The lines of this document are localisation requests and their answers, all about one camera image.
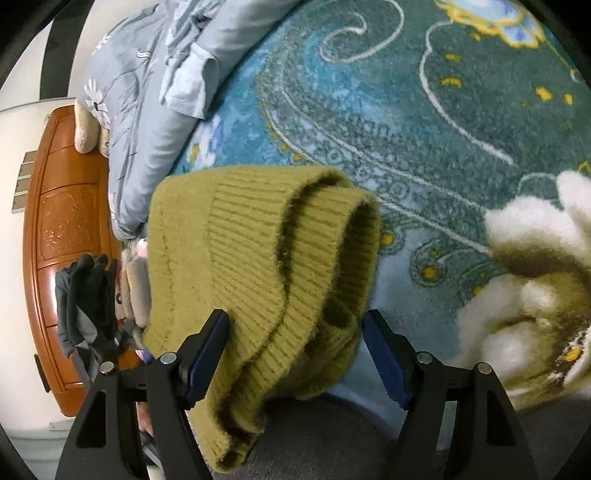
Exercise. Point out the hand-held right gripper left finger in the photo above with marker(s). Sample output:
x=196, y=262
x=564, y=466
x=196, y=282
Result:
x=207, y=355

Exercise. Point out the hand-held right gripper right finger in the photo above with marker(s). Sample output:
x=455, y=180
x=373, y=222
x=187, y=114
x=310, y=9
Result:
x=385, y=360

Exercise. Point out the olive green knit sweater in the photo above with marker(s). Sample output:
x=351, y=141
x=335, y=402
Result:
x=221, y=258

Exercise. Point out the person's left hand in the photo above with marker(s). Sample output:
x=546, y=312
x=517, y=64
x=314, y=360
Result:
x=85, y=300

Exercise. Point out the wooden headboard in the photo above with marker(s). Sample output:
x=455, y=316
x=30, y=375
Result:
x=69, y=207

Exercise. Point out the teal floral blanket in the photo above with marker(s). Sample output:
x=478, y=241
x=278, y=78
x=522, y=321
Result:
x=415, y=138

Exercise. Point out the blue floral duvet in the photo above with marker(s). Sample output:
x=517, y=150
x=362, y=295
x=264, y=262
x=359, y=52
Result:
x=138, y=138

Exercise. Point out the cream pillow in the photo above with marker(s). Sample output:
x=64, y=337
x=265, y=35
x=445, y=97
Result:
x=85, y=134

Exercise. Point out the light blue shirt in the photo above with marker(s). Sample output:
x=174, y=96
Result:
x=189, y=87

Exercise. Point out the white wardrobe with black band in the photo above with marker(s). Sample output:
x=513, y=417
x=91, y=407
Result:
x=64, y=60

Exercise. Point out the grey wall switch row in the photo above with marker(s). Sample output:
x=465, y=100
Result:
x=24, y=182

